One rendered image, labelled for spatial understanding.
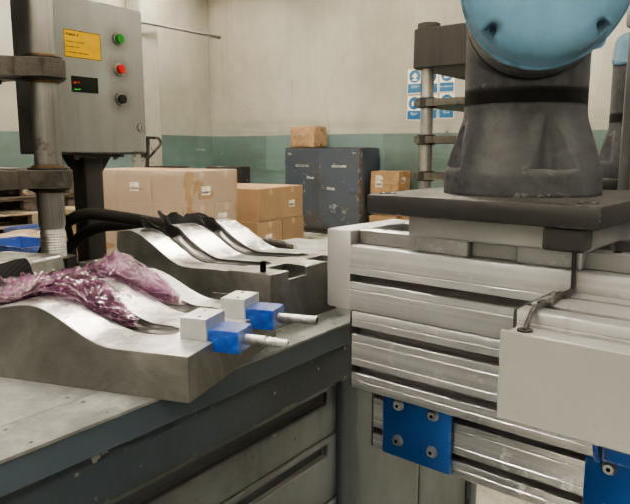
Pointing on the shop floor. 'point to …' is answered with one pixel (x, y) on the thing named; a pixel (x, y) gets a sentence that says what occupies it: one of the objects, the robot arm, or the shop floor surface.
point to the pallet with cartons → (271, 210)
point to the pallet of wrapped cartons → (169, 192)
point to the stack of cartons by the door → (386, 182)
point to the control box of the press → (90, 97)
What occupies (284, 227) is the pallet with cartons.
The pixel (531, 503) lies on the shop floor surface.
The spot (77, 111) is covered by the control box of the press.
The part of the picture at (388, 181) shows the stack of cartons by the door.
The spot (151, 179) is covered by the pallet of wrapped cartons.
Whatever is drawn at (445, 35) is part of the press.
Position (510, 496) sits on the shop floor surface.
